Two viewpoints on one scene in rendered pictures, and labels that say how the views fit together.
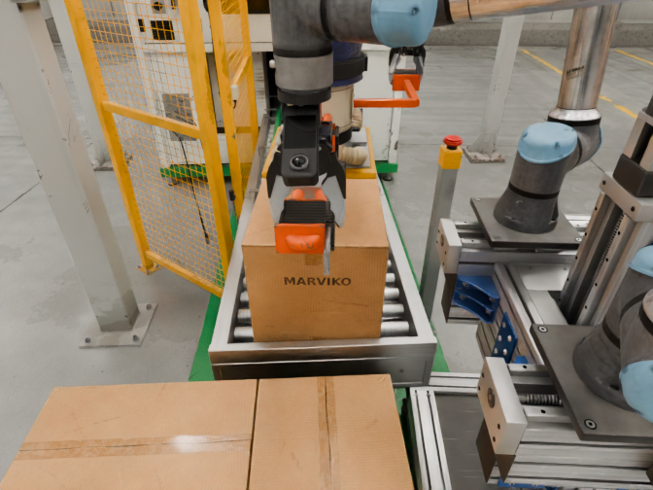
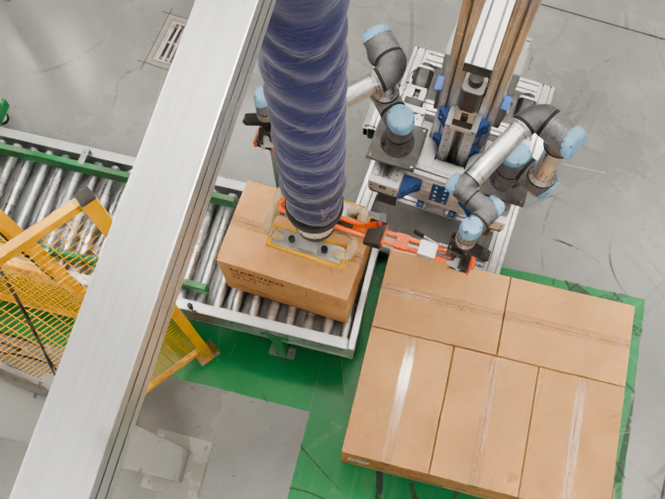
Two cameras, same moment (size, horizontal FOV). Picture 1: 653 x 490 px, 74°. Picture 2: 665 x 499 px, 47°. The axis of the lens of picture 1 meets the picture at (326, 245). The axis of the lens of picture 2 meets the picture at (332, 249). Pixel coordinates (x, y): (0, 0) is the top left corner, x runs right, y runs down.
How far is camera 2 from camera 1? 2.79 m
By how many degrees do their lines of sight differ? 52
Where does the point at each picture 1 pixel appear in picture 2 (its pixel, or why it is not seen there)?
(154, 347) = (219, 431)
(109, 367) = (231, 469)
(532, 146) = (405, 131)
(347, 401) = (402, 279)
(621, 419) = (522, 191)
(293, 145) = (480, 252)
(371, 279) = not seen: hidden behind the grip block
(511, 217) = (403, 151)
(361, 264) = not seen: hidden behind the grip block
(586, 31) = not seen: hidden behind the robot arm
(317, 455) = (429, 304)
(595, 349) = (504, 183)
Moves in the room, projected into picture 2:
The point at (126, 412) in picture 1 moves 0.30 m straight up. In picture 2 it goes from (375, 404) to (378, 393)
